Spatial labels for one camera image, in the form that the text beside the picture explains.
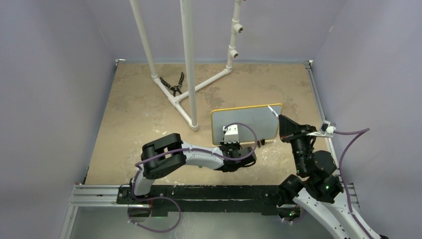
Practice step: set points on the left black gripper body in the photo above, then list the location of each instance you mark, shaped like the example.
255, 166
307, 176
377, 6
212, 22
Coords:
231, 147

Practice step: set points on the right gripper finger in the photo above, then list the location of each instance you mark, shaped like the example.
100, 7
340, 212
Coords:
286, 126
296, 126

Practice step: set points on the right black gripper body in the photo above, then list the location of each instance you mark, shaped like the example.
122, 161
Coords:
301, 135

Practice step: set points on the yellow framed whiteboard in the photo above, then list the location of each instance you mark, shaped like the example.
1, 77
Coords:
259, 118

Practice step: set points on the white green marker pen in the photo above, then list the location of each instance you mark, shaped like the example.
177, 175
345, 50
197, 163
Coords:
276, 115

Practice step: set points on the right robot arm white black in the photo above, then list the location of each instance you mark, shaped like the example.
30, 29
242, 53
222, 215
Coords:
315, 187

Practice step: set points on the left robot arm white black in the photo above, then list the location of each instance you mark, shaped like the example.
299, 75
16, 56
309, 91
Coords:
165, 155

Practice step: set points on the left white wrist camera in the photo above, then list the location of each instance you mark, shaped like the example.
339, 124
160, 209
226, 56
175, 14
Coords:
231, 134

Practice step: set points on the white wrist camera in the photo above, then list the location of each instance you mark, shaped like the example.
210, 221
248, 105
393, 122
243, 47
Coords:
326, 130
231, 134

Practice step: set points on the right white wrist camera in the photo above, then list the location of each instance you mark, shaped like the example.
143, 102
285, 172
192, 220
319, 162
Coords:
326, 130

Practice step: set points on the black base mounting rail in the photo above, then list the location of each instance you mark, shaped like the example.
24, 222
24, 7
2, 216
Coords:
264, 199

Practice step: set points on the white PVC pipe frame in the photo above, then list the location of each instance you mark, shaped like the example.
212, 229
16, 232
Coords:
185, 103

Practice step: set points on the aluminium extrusion frame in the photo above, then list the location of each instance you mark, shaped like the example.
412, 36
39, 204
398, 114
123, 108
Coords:
107, 195

